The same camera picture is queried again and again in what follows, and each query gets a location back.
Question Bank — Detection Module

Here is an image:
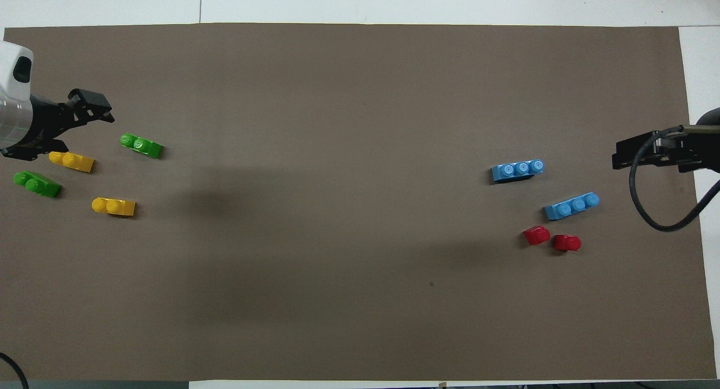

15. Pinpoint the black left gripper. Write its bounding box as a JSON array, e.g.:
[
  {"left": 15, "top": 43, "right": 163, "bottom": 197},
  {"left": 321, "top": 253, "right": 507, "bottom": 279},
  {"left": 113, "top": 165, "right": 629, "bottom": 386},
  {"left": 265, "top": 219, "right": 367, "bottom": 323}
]
[{"left": 0, "top": 88, "right": 116, "bottom": 161}]

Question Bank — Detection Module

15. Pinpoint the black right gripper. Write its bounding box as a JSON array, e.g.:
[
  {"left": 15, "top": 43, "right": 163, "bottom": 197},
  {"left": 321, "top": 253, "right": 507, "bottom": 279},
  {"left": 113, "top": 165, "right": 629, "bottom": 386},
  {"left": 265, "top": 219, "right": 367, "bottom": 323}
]
[{"left": 612, "top": 131, "right": 720, "bottom": 174}]

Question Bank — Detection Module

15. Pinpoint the green two-stud block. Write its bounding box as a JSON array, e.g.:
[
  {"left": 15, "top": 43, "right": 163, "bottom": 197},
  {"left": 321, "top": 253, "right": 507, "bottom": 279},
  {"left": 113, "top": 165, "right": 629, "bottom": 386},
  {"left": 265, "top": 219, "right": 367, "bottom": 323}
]
[
  {"left": 13, "top": 170, "right": 62, "bottom": 199},
  {"left": 120, "top": 133, "right": 164, "bottom": 160}
]

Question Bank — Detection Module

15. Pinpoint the blue three-stud block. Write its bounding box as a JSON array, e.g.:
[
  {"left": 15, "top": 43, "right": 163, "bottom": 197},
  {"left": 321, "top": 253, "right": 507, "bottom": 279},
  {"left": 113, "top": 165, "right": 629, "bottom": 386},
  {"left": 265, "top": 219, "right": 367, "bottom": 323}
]
[
  {"left": 490, "top": 159, "right": 545, "bottom": 183},
  {"left": 543, "top": 192, "right": 601, "bottom": 221}
]

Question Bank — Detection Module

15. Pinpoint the yellow two-stud block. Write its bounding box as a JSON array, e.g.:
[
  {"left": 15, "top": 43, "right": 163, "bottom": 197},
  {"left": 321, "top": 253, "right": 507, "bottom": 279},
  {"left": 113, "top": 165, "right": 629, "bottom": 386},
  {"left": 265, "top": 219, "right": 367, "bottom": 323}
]
[
  {"left": 48, "top": 151, "right": 96, "bottom": 173},
  {"left": 91, "top": 197, "right": 137, "bottom": 218}
]

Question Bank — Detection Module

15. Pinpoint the brown table mat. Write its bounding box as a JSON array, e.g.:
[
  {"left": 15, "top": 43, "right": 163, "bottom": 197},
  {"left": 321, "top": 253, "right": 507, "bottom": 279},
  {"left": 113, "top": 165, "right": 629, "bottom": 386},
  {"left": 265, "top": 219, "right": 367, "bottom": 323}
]
[{"left": 0, "top": 22, "right": 718, "bottom": 382}]

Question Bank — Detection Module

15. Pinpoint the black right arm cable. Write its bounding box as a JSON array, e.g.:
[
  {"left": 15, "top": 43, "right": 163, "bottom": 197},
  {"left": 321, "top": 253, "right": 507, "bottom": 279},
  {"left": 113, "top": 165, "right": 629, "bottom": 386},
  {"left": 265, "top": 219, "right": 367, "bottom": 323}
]
[{"left": 628, "top": 126, "right": 720, "bottom": 233}]

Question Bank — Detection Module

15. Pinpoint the black cable loop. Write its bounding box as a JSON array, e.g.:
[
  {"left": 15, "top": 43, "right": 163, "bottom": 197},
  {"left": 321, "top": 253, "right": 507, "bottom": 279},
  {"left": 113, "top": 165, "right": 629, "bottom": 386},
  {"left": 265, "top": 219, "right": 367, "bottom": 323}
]
[{"left": 0, "top": 352, "right": 30, "bottom": 389}]

